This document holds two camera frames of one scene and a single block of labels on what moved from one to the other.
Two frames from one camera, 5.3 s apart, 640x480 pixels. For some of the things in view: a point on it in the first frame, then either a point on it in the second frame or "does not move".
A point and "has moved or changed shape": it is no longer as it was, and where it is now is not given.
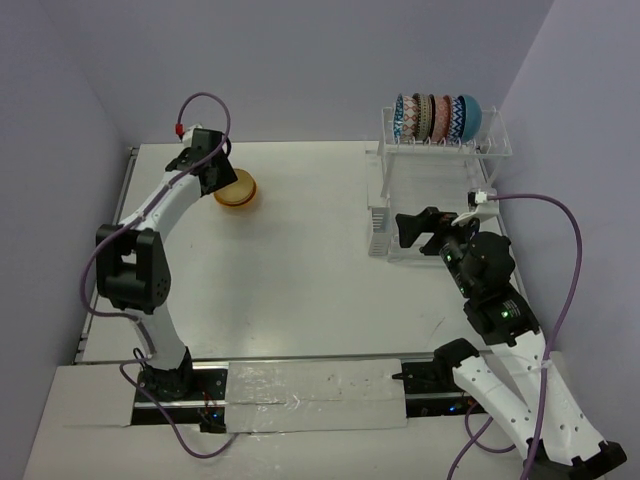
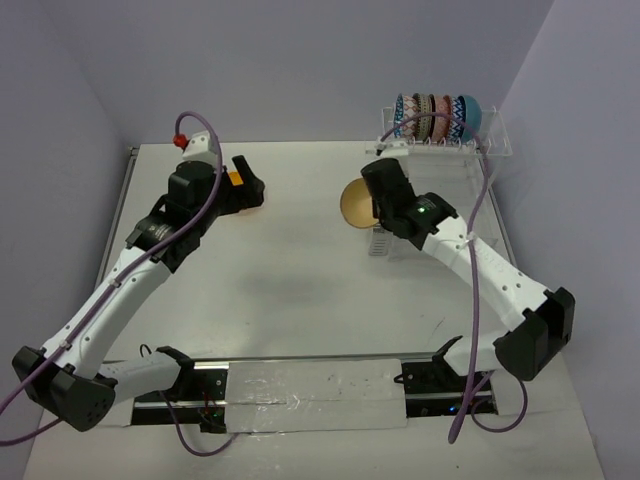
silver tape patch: [319, 394] does not move
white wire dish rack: [406, 176] does not move
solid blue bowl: [471, 117] does not move
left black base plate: [182, 396] does not move
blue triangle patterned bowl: [398, 121] does not move
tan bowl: [238, 190] has moved or changed shape
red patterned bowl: [445, 115] → [458, 120]
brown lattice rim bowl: [426, 111] does not move
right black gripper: [428, 219] → [375, 206]
